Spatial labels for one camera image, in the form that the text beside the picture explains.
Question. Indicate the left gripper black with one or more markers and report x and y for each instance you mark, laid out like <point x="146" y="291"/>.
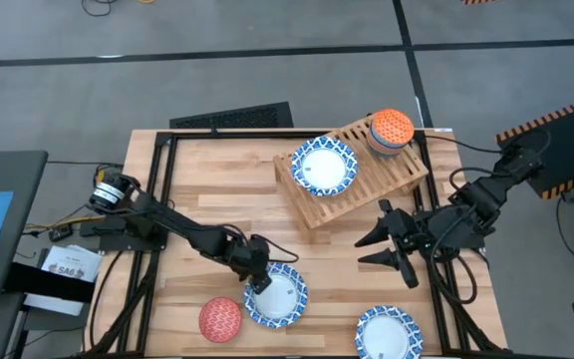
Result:
<point x="252" y="256"/>

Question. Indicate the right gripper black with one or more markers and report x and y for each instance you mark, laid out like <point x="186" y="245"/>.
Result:
<point x="414" y="232"/>

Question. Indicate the blue white patterned paper plate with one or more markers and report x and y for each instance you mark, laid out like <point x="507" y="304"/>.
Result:
<point x="386" y="336"/>
<point x="324" y="167"/>
<point x="279" y="299"/>

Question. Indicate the red zigzag patterned bowl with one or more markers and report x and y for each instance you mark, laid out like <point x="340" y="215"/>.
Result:
<point x="220" y="320"/>

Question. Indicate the bowl with blue radial stripes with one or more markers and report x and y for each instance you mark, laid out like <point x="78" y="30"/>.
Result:
<point x="384" y="149"/>

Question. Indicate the orange patterned bowl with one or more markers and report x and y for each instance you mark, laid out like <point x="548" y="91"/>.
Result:
<point x="391" y="124"/>

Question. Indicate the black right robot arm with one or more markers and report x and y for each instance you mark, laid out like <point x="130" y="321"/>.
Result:
<point x="486" y="192"/>

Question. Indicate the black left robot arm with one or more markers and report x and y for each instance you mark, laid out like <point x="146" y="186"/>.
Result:
<point x="177" y="227"/>

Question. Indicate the slatted wooden shelf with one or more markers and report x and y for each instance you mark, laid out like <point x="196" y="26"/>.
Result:
<point x="357" y="199"/>

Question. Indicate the black perforated vent panel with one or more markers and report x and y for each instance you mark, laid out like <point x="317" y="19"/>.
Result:
<point x="232" y="117"/>

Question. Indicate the white printed paper sheet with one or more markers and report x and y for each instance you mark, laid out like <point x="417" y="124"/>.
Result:
<point x="73" y="261"/>

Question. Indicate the black power adapter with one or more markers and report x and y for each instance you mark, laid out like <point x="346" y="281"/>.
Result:
<point x="61" y="233"/>

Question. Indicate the plain white paper sheet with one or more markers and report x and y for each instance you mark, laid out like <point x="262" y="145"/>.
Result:
<point x="53" y="305"/>

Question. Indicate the grey side desk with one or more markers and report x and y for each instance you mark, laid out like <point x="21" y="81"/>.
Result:
<point x="23" y="174"/>

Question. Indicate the black aluminium table frame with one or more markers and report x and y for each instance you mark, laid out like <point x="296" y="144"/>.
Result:
<point x="247" y="134"/>

